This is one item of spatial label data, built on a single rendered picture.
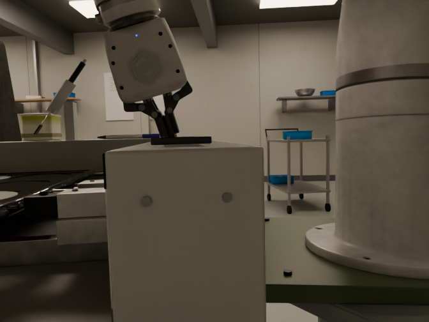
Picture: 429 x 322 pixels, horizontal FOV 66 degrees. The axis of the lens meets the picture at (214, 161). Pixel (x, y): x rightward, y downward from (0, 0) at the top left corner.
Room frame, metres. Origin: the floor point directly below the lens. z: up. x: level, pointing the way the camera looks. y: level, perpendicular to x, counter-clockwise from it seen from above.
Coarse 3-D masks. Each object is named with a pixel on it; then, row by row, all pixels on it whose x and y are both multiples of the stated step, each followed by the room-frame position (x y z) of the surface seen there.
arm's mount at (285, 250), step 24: (288, 240) 0.41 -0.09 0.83; (288, 264) 0.33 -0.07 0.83; (312, 264) 0.33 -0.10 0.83; (336, 264) 0.32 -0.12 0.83; (288, 288) 0.28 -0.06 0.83; (312, 288) 0.28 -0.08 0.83; (336, 288) 0.27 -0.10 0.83; (360, 288) 0.27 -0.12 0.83; (384, 288) 0.27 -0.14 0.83; (408, 288) 0.27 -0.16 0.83
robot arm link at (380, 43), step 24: (360, 0) 0.34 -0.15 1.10; (384, 0) 0.33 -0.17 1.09; (408, 0) 0.32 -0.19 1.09; (360, 24) 0.35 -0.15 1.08; (384, 24) 0.34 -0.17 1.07; (408, 24) 0.33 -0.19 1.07; (336, 48) 0.40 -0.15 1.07; (360, 48) 0.35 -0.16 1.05; (384, 48) 0.34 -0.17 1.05; (408, 48) 0.33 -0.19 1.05; (336, 72) 0.40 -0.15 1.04; (360, 72) 0.35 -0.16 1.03; (384, 72) 0.34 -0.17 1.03; (408, 72) 0.33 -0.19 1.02
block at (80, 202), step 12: (60, 192) 0.37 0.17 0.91; (72, 192) 0.37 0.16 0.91; (84, 192) 0.36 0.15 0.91; (96, 192) 0.36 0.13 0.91; (60, 204) 0.36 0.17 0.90; (72, 204) 0.36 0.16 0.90; (84, 204) 0.36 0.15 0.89; (96, 204) 0.36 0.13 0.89; (60, 216) 0.36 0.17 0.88; (72, 216) 0.36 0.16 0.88; (84, 216) 0.36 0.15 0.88; (96, 216) 0.36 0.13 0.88
